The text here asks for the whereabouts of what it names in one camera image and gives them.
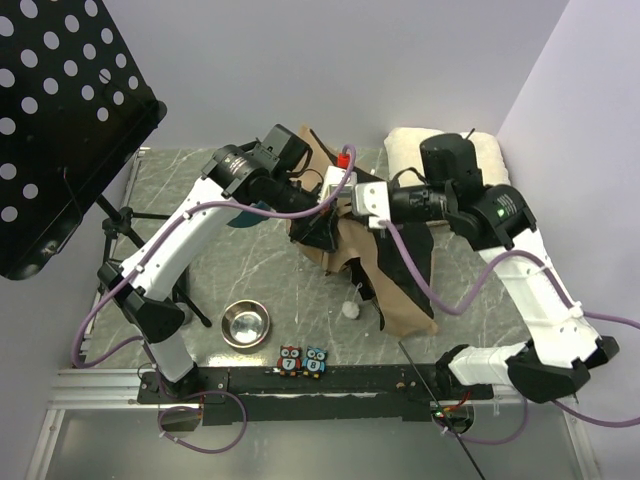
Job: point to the black perforated music stand tray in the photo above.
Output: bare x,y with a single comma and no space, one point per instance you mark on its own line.
74,108

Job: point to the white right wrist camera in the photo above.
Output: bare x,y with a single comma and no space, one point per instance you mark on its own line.
375,196

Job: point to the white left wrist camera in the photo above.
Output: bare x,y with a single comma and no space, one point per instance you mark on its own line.
332,178

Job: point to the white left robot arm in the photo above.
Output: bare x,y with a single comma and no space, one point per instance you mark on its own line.
262,177

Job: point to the tan and black pet tent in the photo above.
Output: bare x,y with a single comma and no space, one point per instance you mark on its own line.
373,260

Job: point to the white fluffy pillow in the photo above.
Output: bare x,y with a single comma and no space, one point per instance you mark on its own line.
402,148

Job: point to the teal pet bowl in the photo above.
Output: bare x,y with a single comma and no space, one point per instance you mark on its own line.
248,219

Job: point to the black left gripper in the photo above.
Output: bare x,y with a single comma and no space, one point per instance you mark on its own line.
317,231

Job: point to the steel pet bowl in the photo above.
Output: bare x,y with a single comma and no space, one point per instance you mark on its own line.
245,324

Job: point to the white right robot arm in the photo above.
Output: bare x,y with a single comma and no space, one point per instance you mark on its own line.
498,224

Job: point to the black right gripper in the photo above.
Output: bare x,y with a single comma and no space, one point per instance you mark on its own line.
364,222

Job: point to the red owl tag seven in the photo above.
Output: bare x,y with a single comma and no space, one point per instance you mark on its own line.
289,362

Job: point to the blue owl tag eight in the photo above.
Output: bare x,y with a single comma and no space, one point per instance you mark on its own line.
314,363

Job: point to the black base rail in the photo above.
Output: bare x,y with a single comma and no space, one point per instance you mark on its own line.
343,392

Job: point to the white pompom toy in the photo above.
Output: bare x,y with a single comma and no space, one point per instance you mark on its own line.
350,310

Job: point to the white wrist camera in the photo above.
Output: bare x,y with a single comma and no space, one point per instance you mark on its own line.
375,196
332,178

